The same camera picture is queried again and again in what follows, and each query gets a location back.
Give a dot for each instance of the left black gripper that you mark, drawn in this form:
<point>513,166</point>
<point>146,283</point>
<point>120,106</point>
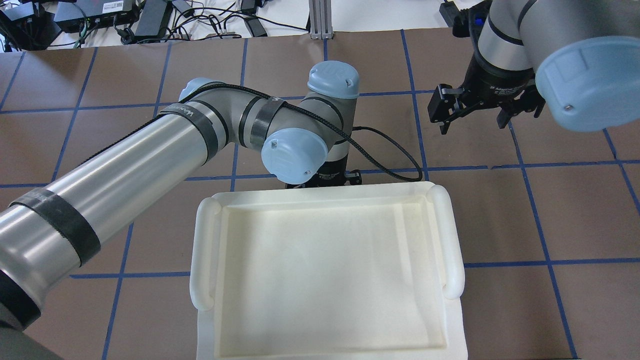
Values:
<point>334,169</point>

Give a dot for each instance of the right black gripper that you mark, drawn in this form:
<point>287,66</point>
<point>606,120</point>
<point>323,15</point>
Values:
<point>496,83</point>

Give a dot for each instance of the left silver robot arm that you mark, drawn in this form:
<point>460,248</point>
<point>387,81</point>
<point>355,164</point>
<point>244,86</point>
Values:
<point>49,231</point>

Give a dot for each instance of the white foam tray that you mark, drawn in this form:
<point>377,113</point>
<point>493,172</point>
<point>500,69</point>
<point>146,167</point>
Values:
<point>370,272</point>

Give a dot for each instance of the black power adapter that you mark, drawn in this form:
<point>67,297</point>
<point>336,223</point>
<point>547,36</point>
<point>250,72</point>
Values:
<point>451,14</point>

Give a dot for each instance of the large black power brick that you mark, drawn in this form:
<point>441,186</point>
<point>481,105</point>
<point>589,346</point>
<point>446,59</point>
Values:
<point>154,20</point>

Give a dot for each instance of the aluminium frame post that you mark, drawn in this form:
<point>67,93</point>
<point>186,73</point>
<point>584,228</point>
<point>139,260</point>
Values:
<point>320,19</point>

